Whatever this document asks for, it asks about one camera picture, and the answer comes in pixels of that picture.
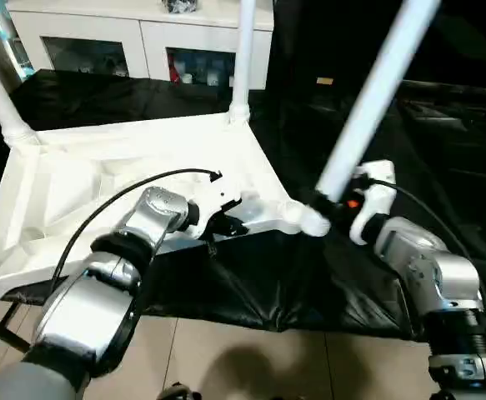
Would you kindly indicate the white plastic table leg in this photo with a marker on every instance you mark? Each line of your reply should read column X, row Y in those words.
column 242, row 54
column 1, row 91
column 372, row 91

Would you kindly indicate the white plastic table top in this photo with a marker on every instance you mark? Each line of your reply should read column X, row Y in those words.
column 121, row 141

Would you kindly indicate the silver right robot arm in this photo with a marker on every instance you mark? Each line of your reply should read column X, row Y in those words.
column 426, row 258

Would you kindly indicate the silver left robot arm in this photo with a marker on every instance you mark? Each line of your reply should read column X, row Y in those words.
column 155, row 212

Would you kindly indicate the black glossy mat cloth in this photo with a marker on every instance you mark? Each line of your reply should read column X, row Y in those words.
column 434, row 137

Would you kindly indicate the small tan box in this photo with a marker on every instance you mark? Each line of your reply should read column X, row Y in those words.
column 325, row 81

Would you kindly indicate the white jar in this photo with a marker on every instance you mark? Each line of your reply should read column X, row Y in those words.
column 213, row 78

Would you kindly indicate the black monitor bar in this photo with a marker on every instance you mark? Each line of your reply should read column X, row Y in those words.
column 455, row 89

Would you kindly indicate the red bottle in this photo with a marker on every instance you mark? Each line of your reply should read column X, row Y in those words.
column 176, row 73

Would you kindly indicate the white glass door cabinet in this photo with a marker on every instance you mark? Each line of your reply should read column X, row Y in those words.
column 142, row 33

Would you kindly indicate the dark patterned bundle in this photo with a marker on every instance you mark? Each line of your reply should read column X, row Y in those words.
column 180, row 6

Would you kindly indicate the blue white patterned panel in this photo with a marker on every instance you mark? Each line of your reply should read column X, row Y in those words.
column 11, row 46

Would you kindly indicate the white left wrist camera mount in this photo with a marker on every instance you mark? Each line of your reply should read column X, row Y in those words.
column 217, row 191

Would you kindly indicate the black folding table frame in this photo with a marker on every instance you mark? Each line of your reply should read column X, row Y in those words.
column 1, row 329

